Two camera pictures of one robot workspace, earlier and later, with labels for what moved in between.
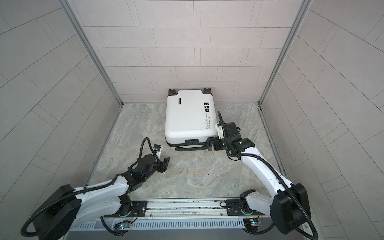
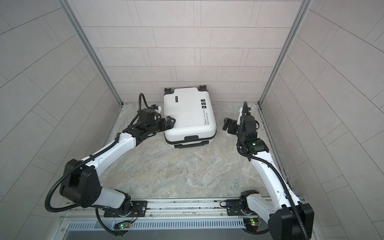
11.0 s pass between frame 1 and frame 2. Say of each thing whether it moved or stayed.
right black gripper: moved
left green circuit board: stayed
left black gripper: moved
